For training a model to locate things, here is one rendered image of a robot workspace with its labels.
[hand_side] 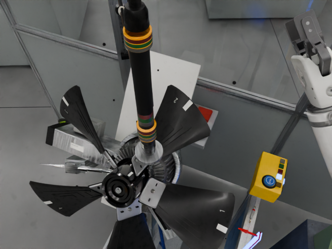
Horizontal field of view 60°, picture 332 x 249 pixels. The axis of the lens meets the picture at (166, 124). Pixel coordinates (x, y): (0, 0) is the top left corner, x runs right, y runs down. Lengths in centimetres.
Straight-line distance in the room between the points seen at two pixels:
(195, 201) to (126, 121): 43
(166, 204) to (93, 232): 131
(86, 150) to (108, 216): 113
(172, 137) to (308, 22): 48
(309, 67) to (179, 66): 61
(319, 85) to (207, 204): 55
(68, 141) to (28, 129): 162
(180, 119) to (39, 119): 209
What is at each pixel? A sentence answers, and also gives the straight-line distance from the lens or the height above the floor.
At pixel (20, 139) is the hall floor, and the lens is 276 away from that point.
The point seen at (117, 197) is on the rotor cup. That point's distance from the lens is 95.
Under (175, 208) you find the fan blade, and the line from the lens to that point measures 94.
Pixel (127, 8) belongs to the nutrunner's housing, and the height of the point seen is 185.
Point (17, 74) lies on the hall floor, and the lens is 331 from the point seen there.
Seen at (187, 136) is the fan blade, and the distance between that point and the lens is 82.
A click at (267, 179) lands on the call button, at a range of 116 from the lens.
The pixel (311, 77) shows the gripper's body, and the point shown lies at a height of 173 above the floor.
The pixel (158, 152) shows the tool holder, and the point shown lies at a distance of 71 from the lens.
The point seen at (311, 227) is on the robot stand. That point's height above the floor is 93.
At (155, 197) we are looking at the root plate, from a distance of 95.
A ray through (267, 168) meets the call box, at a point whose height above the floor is 107.
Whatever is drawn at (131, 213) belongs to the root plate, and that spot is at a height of 110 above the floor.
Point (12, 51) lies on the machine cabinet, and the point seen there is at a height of 24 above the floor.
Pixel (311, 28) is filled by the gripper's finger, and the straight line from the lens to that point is 54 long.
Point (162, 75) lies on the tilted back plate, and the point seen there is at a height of 131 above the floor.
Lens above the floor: 207
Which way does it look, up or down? 55 degrees down
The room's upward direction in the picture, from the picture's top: straight up
